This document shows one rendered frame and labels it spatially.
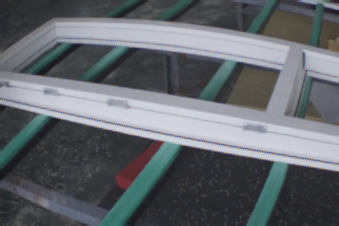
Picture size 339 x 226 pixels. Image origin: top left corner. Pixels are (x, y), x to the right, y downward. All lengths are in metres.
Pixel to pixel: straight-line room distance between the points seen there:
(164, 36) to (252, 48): 0.27
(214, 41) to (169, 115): 0.42
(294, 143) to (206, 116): 0.20
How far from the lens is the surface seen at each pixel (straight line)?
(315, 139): 0.89
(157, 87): 2.32
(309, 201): 1.23
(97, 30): 1.48
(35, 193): 0.94
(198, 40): 1.34
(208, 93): 1.13
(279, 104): 0.96
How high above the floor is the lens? 1.41
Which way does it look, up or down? 31 degrees down
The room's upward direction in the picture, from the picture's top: 4 degrees counter-clockwise
